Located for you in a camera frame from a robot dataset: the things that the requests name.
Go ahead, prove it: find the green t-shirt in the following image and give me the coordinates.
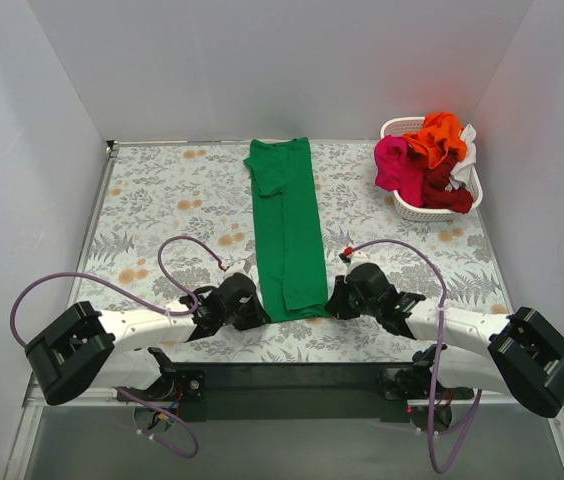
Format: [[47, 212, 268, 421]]
[[244, 138, 329, 323]]

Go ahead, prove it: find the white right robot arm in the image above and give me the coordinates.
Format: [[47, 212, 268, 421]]
[[326, 262, 564, 418]]

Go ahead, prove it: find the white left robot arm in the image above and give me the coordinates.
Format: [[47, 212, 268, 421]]
[[24, 270, 271, 405]]

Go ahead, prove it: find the floral patterned table mat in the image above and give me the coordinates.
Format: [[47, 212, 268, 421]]
[[76, 142, 510, 363]]

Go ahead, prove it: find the dark red t-shirt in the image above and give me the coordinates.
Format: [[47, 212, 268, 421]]
[[401, 150, 473, 214]]

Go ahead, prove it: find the magenta t-shirt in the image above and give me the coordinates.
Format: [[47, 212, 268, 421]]
[[374, 135, 424, 208]]

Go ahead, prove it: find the white t-shirt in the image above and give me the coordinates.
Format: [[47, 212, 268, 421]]
[[446, 124, 477, 191]]

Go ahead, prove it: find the orange t-shirt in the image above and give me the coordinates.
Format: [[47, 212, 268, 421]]
[[403, 112, 467, 169]]

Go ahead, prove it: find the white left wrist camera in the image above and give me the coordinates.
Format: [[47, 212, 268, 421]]
[[224, 259, 252, 277]]

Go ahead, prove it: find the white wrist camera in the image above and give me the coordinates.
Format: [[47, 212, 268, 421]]
[[224, 259, 252, 277], [339, 246, 370, 275]]

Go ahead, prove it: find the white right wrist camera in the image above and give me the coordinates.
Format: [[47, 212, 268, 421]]
[[339, 246, 370, 275]]

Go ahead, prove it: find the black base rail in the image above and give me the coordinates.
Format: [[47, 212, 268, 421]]
[[126, 362, 430, 423]]

